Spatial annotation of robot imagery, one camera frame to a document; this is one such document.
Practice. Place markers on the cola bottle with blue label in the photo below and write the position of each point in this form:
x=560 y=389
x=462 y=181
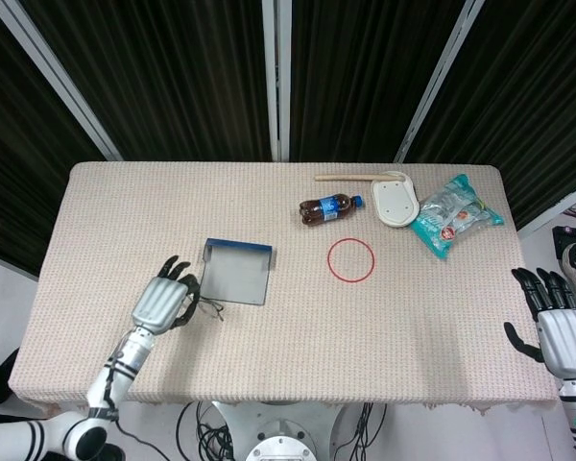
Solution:
x=326 y=209

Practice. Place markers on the white frame post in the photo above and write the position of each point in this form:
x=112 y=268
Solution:
x=277 y=77
x=437 y=81
x=57 y=72

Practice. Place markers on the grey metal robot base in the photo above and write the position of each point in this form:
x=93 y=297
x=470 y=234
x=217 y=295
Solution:
x=278 y=432

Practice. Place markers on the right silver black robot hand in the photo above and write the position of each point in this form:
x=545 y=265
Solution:
x=566 y=338

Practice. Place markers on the beige woven tablecloth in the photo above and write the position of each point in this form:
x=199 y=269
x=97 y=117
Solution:
x=317 y=346

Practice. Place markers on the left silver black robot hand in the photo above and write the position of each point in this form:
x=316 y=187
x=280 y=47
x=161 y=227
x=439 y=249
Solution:
x=158 y=302

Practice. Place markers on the white frame beam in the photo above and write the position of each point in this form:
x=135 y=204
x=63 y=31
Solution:
x=9 y=264
x=557 y=206

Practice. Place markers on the black eyeglasses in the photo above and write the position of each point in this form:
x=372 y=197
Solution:
x=211 y=307

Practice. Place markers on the black flat plate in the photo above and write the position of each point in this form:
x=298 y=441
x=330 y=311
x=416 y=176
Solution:
x=573 y=233

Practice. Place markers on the black pleated curtain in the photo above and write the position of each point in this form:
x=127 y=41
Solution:
x=14 y=158
x=163 y=77
x=533 y=96
x=360 y=77

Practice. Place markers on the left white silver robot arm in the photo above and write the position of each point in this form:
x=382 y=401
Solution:
x=110 y=389

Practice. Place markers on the white plastic tray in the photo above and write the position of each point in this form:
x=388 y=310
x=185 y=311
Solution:
x=393 y=204

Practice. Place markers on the teal plastic snack bag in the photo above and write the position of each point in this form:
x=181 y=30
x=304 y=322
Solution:
x=451 y=216

